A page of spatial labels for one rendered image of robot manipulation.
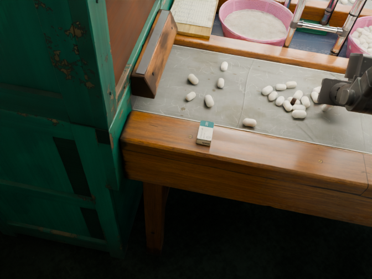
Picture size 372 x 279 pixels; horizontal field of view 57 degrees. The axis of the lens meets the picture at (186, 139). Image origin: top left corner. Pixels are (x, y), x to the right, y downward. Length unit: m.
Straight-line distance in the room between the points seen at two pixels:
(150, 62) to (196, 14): 0.38
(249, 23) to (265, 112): 0.42
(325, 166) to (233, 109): 0.28
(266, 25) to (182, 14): 0.30
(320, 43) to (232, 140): 0.67
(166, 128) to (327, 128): 0.43
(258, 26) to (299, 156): 0.58
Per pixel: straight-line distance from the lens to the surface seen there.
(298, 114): 0.96
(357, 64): 0.88
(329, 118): 1.01
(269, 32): 1.26
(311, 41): 1.39
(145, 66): 0.85
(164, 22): 1.00
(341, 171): 0.88
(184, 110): 0.92
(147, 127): 0.84
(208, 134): 0.81
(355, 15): 1.13
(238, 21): 1.29
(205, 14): 1.21
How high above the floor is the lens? 1.41
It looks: 52 degrees down
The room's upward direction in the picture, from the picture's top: 7 degrees clockwise
